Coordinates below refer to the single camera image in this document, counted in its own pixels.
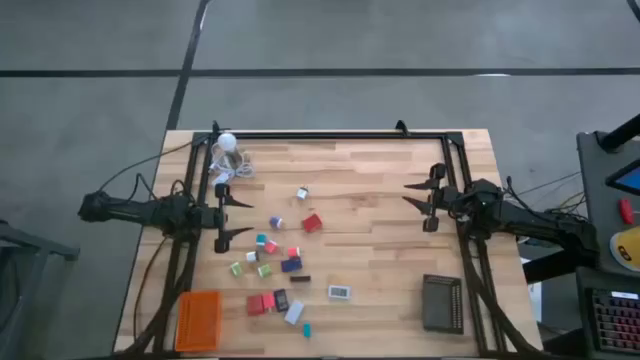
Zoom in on tablet with blue screen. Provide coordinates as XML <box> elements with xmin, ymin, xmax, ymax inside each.
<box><xmin>604</xmin><ymin>158</ymin><xmax>640</xmax><ymax>197</ymax></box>

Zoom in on large red box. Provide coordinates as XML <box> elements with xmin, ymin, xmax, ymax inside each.
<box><xmin>301</xmin><ymin>213</ymin><xmax>324</xmax><ymax>234</ymax></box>

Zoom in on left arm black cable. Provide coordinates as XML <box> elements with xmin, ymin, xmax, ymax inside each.
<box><xmin>97</xmin><ymin>141</ymin><xmax>195</xmax><ymax>194</ymax></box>

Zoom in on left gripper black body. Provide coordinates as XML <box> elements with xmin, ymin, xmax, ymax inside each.
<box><xmin>199</xmin><ymin>183</ymin><xmax>232</xmax><ymax>254</ymax></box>

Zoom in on orange plastic basket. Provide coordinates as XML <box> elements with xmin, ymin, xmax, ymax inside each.
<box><xmin>174</xmin><ymin>290</ymin><xmax>223</xmax><ymax>353</ymax></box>

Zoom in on orange brown cable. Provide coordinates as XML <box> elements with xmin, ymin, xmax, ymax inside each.
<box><xmin>130</xmin><ymin>234</ymin><xmax>171</xmax><ymax>346</ymax></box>

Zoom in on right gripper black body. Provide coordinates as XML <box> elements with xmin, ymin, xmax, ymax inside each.
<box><xmin>422</xmin><ymin>163</ymin><xmax>459</xmax><ymax>233</ymax></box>

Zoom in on backlit black keyboard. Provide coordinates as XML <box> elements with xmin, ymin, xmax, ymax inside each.
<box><xmin>589</xmin><ymin>288</ymin><xmax>640</xmax><ymax>355</ymax></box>

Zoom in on black desk pole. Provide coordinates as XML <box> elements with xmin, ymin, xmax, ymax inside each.
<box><xmin>597</xmin><ymin>113</ymin><xmax>640</xmax><ymax>154</ymax></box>

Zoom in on wooden lamp base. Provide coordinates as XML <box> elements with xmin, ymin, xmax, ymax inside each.
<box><xmin>219</xmin><ymin>148</ymin><xmax>241</xmax><ymax>171</ymax></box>

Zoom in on black aluminium table frame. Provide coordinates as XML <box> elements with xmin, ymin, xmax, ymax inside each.
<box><xmin>117</xmin><ymin>119</ymin><xmax>539</xmax><ymax>359</ymax></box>

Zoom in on red object on desk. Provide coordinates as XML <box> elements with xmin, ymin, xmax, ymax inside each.
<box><xmin>618</xmin><ymin>198</ymin><xmax>635</xmax><ymax>226</ymax></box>

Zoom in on black plastic basket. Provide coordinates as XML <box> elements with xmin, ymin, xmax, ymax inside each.
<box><xmin>421</xmin><ymin>273</ymin><xmax>465</xmax><ymax>335</ymax></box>

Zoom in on pale lavender eraser block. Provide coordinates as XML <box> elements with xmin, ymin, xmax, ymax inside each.
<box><xmin>284</xmin><ymin>299</ymin><xmax>306</xmax><ymax>326</ymax></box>

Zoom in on grey metal cart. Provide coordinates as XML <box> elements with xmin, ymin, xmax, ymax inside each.
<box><xmin>0</xmin><ymin>219</ymin><xmax>81</xmax><ymax>360</ymax></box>

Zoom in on grey operator desk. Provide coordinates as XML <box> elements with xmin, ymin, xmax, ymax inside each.
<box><xmin>574</xmin><ymin>128</ymin><xmax>640</xmax><ymax>360</ymax></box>

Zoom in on white floor box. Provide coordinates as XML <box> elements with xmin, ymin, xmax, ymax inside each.
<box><xmin>527</xmin><ymin>282</ymin><xmax>544</xmax><ymax>324</ymax></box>

